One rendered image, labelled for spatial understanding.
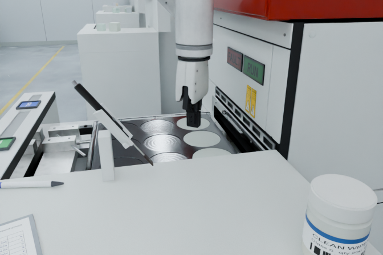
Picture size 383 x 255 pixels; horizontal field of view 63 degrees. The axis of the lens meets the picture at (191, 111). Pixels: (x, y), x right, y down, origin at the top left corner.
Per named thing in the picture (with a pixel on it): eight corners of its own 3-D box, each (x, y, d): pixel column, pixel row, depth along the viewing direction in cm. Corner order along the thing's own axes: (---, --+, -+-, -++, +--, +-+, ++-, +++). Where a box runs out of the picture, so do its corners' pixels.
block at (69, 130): (80, 132, 94) (78, 123, 92) (78, 137, 90) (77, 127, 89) (51, 135, 92) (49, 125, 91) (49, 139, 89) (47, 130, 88)
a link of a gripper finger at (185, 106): (187, 73, 71) (194, 83, 76) (178, 103, 69) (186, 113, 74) (192, 73, 71) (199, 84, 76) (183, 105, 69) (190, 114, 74)
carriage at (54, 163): (81, 140, 95) (80, 131, 94) (63, 219, 62) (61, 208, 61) (53, 142, 94) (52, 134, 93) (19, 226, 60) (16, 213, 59)
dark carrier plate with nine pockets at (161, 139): (207, 115, 102) (207, 113, 102) (248, 170, 71) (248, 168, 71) (98, 124, 95) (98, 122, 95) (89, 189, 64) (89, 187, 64)
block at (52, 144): (77, 144, 86) (76, 134, 85) (76, 149, 83) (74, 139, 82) (45, 147, 85) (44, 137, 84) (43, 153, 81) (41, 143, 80)
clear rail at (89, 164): (98, 124, 97) (97, 119, 97) (88, 196, 63) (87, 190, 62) (93, 124, 97) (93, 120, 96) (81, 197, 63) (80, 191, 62)
